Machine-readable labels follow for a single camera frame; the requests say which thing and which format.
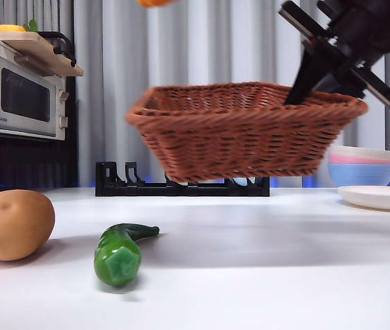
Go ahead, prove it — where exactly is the brown wicker basket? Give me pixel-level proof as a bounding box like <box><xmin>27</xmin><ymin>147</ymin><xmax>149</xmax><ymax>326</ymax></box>
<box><xmin>124</xmin><ymin>81</ymin><xmax>369</xmax><ymax>182</ymax></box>

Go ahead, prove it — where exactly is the orange yellow corn cob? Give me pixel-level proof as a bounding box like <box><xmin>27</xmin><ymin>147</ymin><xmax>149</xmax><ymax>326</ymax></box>
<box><xmin>137</xmin><ymin>0</ymin><xmax>178</xmax><ymax>8</ymax></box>

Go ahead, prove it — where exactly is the green cucumber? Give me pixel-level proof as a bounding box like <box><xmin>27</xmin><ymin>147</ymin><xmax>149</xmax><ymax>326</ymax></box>
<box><xmin>94</xmin><ymin>223</ymin><xmax>160</xmax><ymax>287</ymax></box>

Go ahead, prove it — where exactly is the brown potato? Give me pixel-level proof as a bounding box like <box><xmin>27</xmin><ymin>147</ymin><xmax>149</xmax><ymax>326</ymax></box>
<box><xmin>0</xmin><ymin>189</ymin><xmax>56</xmax><ymax>261</ymax></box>

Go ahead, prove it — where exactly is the beige bowl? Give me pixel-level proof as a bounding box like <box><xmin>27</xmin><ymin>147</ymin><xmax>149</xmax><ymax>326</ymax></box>
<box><xmin>330</xmin><ymin>144</ymin><xmax>390</xmax><ymax>161</ymax></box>

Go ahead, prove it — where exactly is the pink bowl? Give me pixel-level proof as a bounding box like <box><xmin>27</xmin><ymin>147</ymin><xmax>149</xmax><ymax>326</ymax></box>
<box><xmin>327</xmin><ymin>153</ymin><xmax>390</xmax><ymax>166</ymax></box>

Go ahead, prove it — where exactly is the blue bowl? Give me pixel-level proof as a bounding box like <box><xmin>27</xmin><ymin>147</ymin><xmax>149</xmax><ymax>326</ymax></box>
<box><xmin>327</xmin><ymin>163</ymin><xmax>390</xmax><ymax>188</ymax></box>

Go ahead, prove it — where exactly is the grey pleated curtain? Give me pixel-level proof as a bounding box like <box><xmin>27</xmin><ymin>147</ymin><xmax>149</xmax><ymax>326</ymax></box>
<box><xmin>0</xmin><ymin>0</ymin><xmax>390</xmax><ymax>189</ymax></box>

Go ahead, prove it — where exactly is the white plate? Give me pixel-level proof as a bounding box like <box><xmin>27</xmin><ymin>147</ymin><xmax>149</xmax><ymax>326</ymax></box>
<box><xmin>338</xmin><ymin>185</ymin><xmax>390</xmax><ymax>212</ymax></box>

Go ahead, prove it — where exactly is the black dish rack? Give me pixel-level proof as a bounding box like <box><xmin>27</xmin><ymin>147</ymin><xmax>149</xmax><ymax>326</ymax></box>
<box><xmin>95</xmin><ymin>161</ymin><xmax>271</xmax><ymax>197</ymax></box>

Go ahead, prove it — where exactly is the wooden cutting board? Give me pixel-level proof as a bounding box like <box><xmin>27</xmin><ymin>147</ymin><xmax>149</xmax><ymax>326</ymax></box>
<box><xmin>0</xmin><ymin>32</ymin><xmax>85</xmax><ymax>77</ymax></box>

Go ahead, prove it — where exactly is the beige toaster oven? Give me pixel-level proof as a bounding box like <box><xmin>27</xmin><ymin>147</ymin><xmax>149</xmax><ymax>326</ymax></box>
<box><xmin>0</xmin><ymin>43</ymin><xmax>69</xmax><ymax>141</ymax></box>

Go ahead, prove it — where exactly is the yellow fruit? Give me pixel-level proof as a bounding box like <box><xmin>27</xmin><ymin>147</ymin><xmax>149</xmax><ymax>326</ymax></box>
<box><xmin>0</xmin><ymin>23</ymin><xmax>27</xmax><ymax>34</ymax></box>

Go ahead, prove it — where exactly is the black pot with handle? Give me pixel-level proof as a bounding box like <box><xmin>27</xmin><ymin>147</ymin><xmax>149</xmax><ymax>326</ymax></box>
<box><xmin>38</xmin><ymin>31</ymin><xmax>78</xmax><ymax>68</ymax></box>

